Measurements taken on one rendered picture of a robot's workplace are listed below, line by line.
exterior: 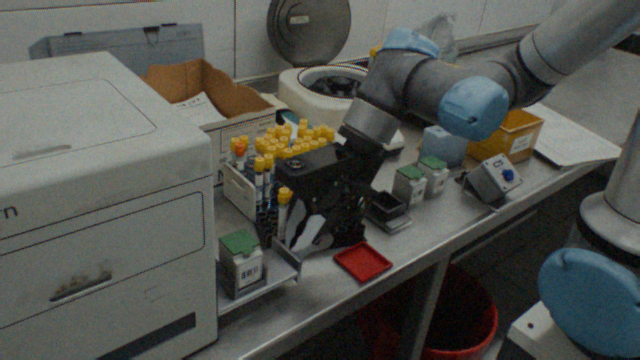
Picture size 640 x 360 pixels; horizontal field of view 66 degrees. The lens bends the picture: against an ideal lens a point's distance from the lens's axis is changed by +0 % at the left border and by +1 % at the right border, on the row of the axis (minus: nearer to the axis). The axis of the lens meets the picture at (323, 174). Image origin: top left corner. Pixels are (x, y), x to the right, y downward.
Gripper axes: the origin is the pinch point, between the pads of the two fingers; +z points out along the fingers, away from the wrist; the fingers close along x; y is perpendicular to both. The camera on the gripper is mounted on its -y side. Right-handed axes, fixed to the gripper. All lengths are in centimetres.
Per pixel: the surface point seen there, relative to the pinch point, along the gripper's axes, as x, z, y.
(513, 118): 7, -37, 59
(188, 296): -4.5, 4.0, -18.3
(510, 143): 1, -31, 50
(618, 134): -6, -48, 92
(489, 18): 60, -73, 115
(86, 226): -4.4, -3.5, -32.9
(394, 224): -1.0, -8.2, 20.9
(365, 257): -3.4, -2.6, 13.5
